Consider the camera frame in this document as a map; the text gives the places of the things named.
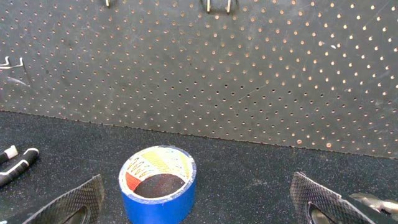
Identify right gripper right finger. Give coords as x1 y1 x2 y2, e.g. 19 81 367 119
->
289 171 398 224

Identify black and white pliers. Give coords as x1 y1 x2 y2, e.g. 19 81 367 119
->
0 144 40 189

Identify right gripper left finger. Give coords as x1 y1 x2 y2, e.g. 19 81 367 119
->
21 174 105 224

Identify roll of blue tape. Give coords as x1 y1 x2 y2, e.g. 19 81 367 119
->
118 144 198 224

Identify black pegboard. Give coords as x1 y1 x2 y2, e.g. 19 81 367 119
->
0 0 398 160

